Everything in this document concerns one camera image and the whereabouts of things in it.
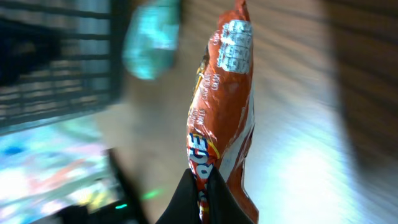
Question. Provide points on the teal white snack wrapper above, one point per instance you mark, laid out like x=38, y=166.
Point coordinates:
x=152, y=38

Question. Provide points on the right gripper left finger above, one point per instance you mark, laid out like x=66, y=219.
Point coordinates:
x=183, y=208

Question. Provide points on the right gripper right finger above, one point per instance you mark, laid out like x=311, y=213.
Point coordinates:
x=223, y=208

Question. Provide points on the brown orange candy bar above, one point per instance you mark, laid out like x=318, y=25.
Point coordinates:
x=220, y=120

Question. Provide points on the grey plastic mesh basket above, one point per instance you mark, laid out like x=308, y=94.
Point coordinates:
x=86, y=77

